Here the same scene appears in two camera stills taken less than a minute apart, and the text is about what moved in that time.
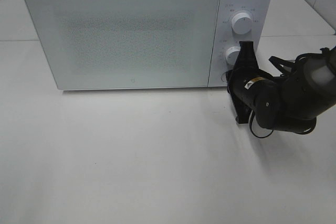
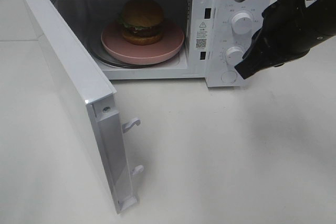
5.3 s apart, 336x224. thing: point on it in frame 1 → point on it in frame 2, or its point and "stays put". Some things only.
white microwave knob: (231, 55) stays put
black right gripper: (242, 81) → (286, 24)
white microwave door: (127, 36) → (95, 110)
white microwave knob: (241, 23) stays put
